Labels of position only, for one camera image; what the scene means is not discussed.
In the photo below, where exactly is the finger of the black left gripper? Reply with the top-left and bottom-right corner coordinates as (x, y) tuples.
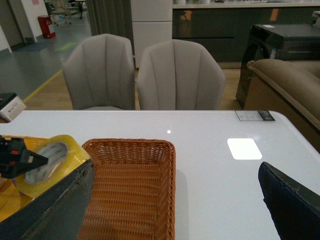
(23, 149), (49, 172)

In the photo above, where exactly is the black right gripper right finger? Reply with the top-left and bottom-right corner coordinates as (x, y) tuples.
(258, 161), (320, 240)

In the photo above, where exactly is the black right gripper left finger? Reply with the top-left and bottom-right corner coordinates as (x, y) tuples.
(0, 159), (95, 240)

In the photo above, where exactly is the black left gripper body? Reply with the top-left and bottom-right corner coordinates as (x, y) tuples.
(0, 135), (27, 179)

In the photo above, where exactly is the clear packing tape roll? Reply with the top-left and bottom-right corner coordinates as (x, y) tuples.
(15, 134), (90, 199)

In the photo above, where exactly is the brown wicker basket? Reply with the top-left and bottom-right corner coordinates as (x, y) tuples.
(78, 138), (176, 240)

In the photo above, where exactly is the table label sticker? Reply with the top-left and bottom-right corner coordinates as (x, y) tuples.
(235, 110), (275, 121)

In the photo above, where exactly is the left grey armchair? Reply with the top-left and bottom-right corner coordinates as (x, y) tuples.
(62, 33), (136, 111)

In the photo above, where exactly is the grey armchair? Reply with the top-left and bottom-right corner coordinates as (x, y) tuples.
(62, 33), (136, 111)
(137, 39), (226, 111)

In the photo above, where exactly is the beige sofa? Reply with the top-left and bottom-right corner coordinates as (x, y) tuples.
(244, 59), (320, 143)

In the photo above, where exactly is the red box on floor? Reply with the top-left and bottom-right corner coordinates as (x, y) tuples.
(37, 15), (56, 39)

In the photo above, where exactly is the grey curtain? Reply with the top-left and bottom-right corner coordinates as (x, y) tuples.
(85, 0), (134, 41)

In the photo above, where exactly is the right grey armchair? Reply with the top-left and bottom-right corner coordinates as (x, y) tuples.
(137, 39), (226, 111)

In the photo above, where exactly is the black appliance box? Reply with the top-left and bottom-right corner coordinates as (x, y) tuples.
(235, 24), (320, 108)

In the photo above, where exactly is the white refrigerator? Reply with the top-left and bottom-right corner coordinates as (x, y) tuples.
(130, 0), (173, 68)

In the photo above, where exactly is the dark grey counter cabinet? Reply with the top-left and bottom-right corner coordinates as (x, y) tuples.
(172, 0), (320, 63)

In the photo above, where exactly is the white camera box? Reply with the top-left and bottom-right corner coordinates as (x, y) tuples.
(0, 92), (26, 123)

